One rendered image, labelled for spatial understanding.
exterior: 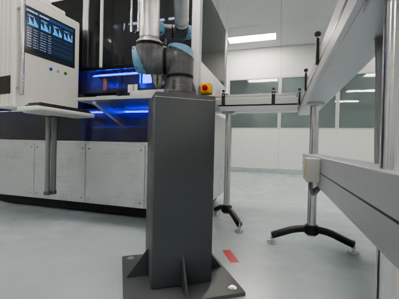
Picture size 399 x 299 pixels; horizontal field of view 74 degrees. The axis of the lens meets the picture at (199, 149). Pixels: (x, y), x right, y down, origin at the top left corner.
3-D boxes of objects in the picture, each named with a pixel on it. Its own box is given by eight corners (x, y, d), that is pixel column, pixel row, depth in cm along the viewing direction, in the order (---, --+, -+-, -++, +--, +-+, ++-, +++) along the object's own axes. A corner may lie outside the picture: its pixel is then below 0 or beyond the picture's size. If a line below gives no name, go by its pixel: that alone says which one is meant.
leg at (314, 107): (302, 232, 159) (306, 105, 158) (318, 234, 156) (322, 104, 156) (303, 237, 151) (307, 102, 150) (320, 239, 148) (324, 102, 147)
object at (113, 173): (69, 187, 347) (70, 120, 346) (223, 200, 286) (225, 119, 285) (-11, 202, 251) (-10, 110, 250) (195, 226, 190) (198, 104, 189)
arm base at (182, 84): (200, 96, 112) (201, 73, 112) (165, 94, 108) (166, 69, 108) (192, 102, 126) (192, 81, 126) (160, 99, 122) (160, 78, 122)
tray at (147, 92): (154, 104, 196) (155, 99, 195) (187, 104, 188) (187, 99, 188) (129, 96, 163) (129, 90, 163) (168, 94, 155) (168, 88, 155)
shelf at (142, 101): (118, 110, 218) (118, 108, 218) (199, 108, 197) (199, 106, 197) (75, 100, 172) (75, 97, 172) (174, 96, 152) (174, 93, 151)
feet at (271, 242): (266, 240, 165) (267, 218, 165) (357, 251, 150) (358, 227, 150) (266, 245, 157) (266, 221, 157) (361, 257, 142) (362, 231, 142)
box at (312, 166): (303, 178, 111) (303, 156, 111) (316, 179, 109) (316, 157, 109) (305, 181, 99) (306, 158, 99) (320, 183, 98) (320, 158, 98)
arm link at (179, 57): (194, 73, 111) (195, 41, 111) (162, 72, 111) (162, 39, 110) (193, 80, 123) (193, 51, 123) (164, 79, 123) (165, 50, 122)
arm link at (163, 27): (171, 19, 142) (172, 28, 153) (150, 19, 142) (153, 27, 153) (171, 34, 143) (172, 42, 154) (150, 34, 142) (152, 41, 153)
